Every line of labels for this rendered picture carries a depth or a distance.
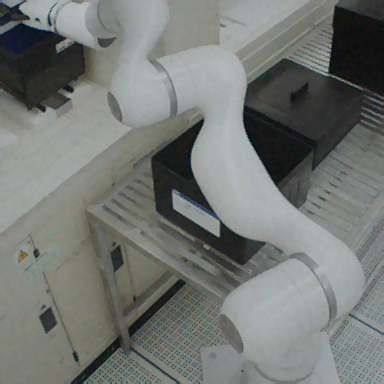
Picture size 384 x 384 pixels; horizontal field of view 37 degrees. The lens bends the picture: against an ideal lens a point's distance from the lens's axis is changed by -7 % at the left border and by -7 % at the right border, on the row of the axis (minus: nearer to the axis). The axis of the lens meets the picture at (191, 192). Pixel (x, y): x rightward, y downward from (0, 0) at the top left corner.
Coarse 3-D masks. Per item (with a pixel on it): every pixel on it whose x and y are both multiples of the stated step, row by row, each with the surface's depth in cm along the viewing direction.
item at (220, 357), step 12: (324, 336) 123; (204, 348) 122; (216, 348) 122; (228, 348) 122; (324, 348) 121; (204, 360) 120; (216, 360) 120; (228, 360) 120; (240, 360) 120; (324, 360) 119; (204, 372) 118; (216, 372) 118; (228, 372) 118; (324, 372) 117; (336, 372) 117
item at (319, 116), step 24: (264, 72) 173; (288, 72) 173; (312, 72) 173; (264, 96) 165; (288, 96) 165; (312, 96) 165; (336, 96) 165; (360, 96) 165; (264, 120) 160; (288, 120) 157; (312, 120) 157; (336, 120) 157; (312, 144) 153; (336, 144) 165; (312, 168) 158
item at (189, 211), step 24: (168, 144) 141; (192, 144) 149; (264, 144) 150; (288, 144) 144; (168, 168) 146; (288, 168) 149; (168, 192) 140; (192, 192) 133; (288, 192) 138; (168, 216) 147; (192, 216) 139; (216, 216) 132; (216, 240) 138; (240, 240) 131
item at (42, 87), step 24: (0, 0) 137; (24, 0) 138; (0, 48) 140; (48, 48) 145; (72, 48) 152; (0, 72) 149; (24, 72) 143; (48, 72) 150; (72, 72) 158; (24, 96) 147; (48, 96) 155
